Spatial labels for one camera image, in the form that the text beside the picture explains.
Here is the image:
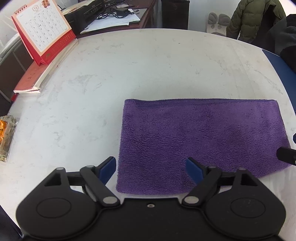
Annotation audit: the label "seated man in fleece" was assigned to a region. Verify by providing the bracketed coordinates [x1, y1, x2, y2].
[261, 14, 296, 72]

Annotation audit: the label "olive puffer jacket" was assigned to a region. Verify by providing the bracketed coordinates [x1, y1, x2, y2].
[226, 0, 286, 46]

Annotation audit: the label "black water dispenser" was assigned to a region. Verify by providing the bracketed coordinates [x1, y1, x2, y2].
[161, 0, 190, 30]

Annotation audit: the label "white papers on desk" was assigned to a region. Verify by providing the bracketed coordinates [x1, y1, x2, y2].
[80, 8, 140, 34]

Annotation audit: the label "red notebook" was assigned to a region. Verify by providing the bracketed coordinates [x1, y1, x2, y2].
[14, 39, 78, 94]

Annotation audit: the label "grey plush slippers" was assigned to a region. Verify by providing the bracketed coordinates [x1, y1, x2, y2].
[206, 12, 231, 37]

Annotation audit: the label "black printer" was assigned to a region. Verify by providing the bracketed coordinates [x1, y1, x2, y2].
[62, 0, 105, 35]

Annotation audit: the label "dark wooden office desk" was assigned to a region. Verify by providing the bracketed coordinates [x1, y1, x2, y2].
[76, 1, 159, 39]

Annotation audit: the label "orange peels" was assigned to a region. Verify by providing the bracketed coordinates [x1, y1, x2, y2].
[0, 120, 7, 142]

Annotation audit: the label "purple microfiber towel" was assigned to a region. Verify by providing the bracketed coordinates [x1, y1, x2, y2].
[116, 99, 290, 195]

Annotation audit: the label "red desk calendar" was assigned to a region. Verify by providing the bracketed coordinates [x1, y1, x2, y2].
[11, 1, 76, 66]

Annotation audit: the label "glass ashtray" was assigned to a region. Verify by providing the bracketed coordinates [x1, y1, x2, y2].
[0, 115, 17, 162]

